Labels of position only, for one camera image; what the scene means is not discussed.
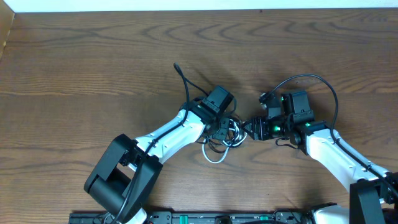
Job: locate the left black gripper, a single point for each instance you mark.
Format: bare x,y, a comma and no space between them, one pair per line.
222,128

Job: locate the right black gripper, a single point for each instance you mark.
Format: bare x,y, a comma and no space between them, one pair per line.
258,128

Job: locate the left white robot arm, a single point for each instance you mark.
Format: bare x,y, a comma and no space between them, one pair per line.
129,168

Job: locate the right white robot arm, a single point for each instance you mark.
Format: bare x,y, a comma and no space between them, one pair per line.
368,184

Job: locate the cardboard box edge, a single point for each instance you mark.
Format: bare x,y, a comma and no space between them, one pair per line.
7,16

